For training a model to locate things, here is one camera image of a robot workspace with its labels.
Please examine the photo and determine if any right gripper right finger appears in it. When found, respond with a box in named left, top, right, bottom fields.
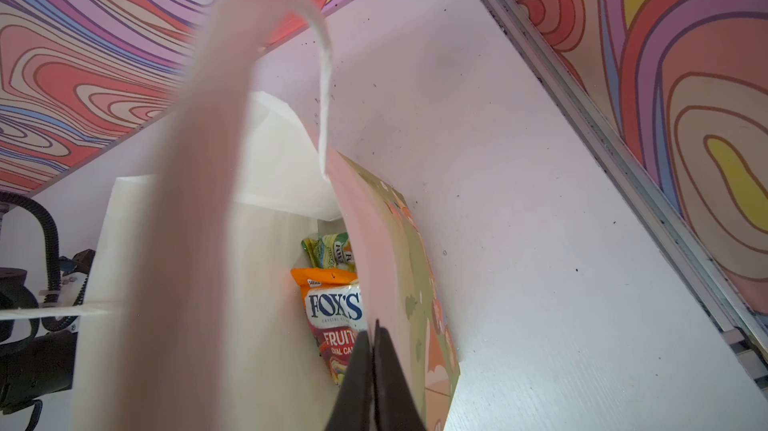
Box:
left=373, top=322, right=426, bottom=431

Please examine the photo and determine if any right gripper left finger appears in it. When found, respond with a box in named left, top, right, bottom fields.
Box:
left=325, top=331, right=374, bottom=431

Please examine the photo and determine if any red orange Fox's fruits bag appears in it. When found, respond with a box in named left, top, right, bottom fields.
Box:
left=291, top=268, right=367, bottom=385

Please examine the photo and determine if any yellow green Fox's bag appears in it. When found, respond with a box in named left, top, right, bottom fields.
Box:
left=302, top=232, right=356, bottom=273

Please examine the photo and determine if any illustrated paper gift bag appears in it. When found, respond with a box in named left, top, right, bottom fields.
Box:
left=72, top=0, right=460, bottom=430

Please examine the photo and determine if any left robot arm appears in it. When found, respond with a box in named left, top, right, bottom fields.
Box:
left=1, top=191, right=96, bottom=430

